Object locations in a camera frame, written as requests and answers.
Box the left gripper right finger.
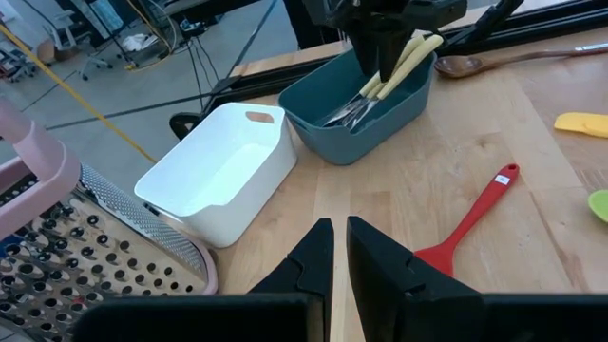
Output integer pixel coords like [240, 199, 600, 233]
[346, 216, 486, 342]

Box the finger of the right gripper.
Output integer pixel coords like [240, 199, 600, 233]
[348, 28, 382, 78]
[377, 28, 416, 84]

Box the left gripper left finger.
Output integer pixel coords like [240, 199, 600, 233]
[248, 218, 335, 342]

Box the cream handled table knife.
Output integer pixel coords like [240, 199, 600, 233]
[332, 83, 389, 132]
[349, 33, 446, 132]
[322, 35, 427, 127]

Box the brown wooden spoon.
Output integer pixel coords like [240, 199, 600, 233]
[434, 41, 608, 80]

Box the red silicone spoon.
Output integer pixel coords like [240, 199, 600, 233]
[413, 163, 521, 279]

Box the yellow silicone spatula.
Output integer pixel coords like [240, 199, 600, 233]
[553, 111, 608, 140]

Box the lime green silicone spoon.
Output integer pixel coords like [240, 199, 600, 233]
[587, 189, 608, 224]

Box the teal plastic bin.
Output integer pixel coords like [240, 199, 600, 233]
[277, 47, 437, 166]

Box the white plastic bin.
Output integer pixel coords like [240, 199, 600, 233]
[133, 102, 298, 249]

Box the grey floor power box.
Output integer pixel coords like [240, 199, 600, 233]
[178, 18, 208, 42]

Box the pink steel box grater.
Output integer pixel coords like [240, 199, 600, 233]
[0, 97, 219, 342]

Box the white office chair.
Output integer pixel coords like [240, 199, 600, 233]
[42, 9, 115, 82]

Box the black aluminium table frame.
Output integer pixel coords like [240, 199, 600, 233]
[199, 0, 608, 118]

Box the black hanging cable with loop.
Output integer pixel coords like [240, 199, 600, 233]
[168, 35, 222, 142]

